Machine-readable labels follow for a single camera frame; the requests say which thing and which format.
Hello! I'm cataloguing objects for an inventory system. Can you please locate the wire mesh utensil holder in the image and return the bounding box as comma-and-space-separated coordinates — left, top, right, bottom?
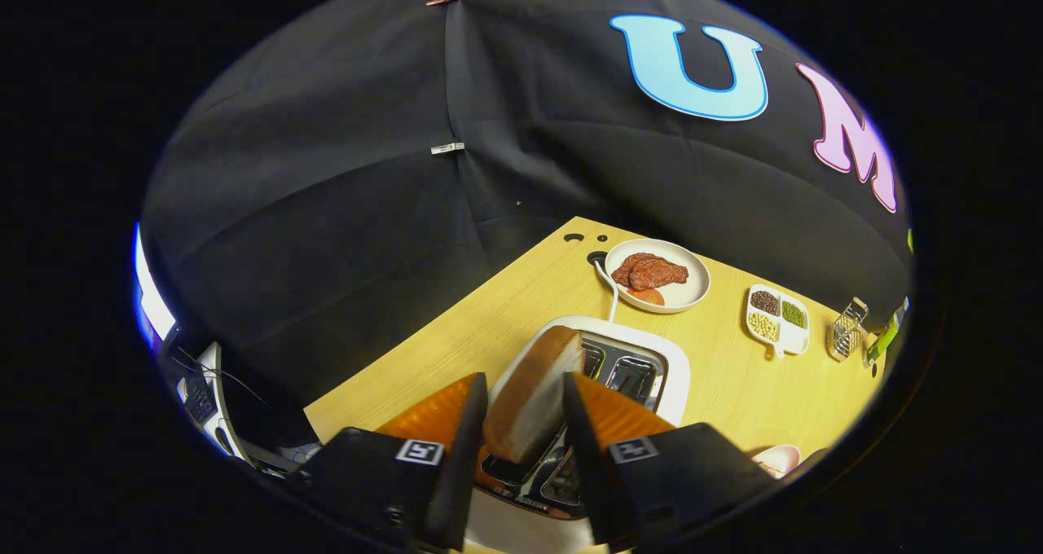
827, 297, 870, 363

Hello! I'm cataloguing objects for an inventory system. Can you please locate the white divided dish with beans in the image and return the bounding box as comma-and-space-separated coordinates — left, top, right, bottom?
746, 284, 811, 359

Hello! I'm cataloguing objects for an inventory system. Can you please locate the clear bottle with green label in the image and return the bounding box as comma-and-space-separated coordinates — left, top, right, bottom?
864, 297, 912, 367

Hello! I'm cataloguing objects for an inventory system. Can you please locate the pink plate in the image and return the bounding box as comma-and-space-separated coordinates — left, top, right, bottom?
750, 444, 802, 479

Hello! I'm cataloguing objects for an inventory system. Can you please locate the brown meat piece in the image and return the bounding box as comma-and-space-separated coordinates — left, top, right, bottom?
611, 253, 689, 292

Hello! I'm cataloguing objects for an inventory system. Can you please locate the white toaster cable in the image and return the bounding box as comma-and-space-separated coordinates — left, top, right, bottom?
593, 257, 620, 323

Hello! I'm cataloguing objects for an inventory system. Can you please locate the black backdrop cloth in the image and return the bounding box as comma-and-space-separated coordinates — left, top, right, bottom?
139, 0, 913, 457

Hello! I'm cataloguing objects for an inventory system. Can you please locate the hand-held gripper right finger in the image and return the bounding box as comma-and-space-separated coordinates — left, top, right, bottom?
562, 372, 779, 548

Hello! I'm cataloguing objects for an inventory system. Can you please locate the white toaster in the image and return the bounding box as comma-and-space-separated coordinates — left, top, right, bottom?
464, 315, 692, 554

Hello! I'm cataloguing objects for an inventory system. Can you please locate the round white plate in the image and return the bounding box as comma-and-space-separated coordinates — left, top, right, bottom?
604, 238, 711, 315

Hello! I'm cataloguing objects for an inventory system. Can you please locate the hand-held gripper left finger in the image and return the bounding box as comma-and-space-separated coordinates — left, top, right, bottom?
297, 372, 490, 552

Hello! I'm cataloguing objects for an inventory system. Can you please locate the white and black equipment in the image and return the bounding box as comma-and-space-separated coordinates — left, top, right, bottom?
159, 326, 323, 477

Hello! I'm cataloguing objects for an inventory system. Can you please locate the bread slice with brown crust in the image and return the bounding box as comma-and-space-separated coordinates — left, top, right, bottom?
482, 325, 586, 465

